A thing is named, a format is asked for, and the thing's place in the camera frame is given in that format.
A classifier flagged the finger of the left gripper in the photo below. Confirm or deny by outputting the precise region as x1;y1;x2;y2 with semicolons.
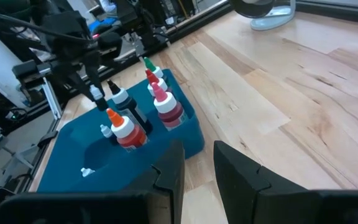
57;66;98;104
83;54;106;95

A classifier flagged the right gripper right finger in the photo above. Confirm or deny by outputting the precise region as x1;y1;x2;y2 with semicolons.
213;140;358;224

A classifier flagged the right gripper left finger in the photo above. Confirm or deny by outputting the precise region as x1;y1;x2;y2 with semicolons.
0;141;186;224

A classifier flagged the teal capped vial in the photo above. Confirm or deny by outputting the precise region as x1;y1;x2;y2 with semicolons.
106;79;154;134

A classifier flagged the green-capped food coloring bottle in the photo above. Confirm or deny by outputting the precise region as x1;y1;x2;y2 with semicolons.
143;57;167;82

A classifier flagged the red-capped food coloring bottle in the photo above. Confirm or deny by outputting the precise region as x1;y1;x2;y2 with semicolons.
144;68;171;94

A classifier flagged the orange-capped food coloring bottle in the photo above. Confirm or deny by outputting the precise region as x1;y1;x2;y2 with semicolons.
106;108;149;153

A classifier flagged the teal plastic bin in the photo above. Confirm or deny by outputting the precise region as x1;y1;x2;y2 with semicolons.
37;68;205;194

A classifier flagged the pink-capped food coloring bottle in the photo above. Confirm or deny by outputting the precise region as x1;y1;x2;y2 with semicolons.
150;82;188;131

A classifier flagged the blue plastic object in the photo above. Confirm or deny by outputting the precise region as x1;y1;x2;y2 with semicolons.
88;17;118;34

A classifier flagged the white cylindrical spot lamp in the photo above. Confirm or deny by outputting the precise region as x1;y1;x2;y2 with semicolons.
228;0;296;31

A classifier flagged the silver aluminium bracket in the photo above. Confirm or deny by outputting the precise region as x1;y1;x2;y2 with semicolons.
42;77;62;121

